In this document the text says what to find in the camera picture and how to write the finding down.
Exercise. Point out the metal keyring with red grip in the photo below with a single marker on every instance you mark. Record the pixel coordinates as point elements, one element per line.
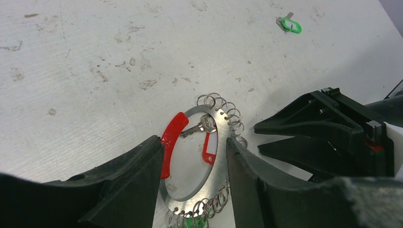
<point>194,179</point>

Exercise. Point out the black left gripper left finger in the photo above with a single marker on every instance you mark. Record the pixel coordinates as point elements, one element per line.
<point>120,193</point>

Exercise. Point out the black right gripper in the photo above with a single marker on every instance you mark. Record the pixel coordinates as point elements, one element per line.
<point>334,136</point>

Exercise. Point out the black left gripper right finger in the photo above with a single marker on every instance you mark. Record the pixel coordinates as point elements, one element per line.
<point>264,196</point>

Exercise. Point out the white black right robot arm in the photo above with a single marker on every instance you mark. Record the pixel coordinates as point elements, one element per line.
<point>391,109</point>

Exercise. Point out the key with green tag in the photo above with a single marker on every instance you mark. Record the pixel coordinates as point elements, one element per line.
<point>288,25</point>
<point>196,222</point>

